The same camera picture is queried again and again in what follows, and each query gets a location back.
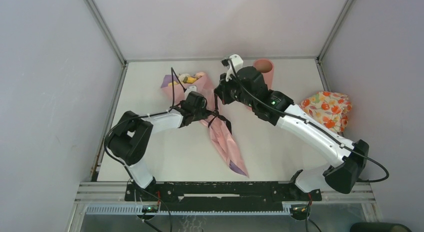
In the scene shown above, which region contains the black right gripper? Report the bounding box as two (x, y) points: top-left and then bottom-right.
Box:
(214, 70), (255, 109)

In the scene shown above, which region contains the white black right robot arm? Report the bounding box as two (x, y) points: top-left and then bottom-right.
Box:
(214, 66), (369, 200)

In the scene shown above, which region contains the floral patterned cloth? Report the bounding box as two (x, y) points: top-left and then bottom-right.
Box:
(300, 91), (352, 133)

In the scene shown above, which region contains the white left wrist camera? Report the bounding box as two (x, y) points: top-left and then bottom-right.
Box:
(184, 85), (197, 99)

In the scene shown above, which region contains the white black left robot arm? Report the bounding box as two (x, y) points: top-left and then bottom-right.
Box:
(103, 91), (211, 200)

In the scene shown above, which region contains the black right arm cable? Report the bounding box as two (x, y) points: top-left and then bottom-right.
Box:
(228, 59), (390, 184)

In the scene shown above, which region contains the yellow flower bunch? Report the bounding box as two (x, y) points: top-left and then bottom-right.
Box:
(161, 72), (206, 88)

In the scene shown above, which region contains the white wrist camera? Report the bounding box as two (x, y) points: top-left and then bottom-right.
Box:
(221, 54), (244, 82)
(184, 85), (197, 99)

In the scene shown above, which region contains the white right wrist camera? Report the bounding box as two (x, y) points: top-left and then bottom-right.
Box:
(221, 54), (244, 82)

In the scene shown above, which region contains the pink cylindrical vase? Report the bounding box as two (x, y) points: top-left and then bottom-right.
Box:
(251, 58), (275, 90)

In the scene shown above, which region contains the pink purple wrapping paper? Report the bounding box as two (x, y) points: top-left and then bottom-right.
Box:
(160, 72), (249, 177)

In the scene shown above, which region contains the black ribbon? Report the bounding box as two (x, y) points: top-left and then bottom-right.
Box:
(200, 92), (233, 137)

